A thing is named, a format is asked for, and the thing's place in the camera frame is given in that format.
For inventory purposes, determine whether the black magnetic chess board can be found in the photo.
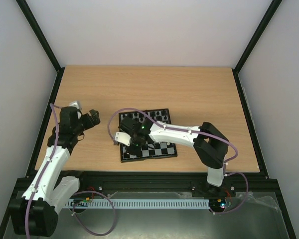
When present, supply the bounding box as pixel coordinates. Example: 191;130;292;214
119;109;177;163

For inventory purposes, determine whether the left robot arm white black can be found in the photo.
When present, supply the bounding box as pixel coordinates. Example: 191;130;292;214
8;102;100;238

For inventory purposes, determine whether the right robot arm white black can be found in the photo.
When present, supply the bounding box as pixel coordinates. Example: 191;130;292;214
114;117;229;195

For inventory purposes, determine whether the black chess piece row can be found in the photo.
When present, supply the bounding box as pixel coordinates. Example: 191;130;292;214
119;109;170;123

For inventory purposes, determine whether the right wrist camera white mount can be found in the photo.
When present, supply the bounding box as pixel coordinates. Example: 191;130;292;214
114;132;131;146

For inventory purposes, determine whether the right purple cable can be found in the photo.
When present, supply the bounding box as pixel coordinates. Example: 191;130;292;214
107;107;250;215

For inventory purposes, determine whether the purple cable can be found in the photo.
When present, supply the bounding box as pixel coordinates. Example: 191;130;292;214
24;103;117;237
107;107;250;215

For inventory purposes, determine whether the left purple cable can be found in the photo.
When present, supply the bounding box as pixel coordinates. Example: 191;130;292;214
24;103;117;237

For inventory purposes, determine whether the light blue slotted cable duct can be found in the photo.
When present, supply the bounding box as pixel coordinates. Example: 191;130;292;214
64;199;210;210

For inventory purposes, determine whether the left frame post black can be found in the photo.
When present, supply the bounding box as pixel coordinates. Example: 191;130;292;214
16;0;65;73

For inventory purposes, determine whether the frame post black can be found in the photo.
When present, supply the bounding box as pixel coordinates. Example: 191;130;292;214
233;0;283;73
16;0;65;73

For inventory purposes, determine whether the black aluminium frame rail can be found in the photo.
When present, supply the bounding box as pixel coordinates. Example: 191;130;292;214
12;170;282;198

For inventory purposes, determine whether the right frame post black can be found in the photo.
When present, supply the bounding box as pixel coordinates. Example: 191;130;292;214
233;0;283;73

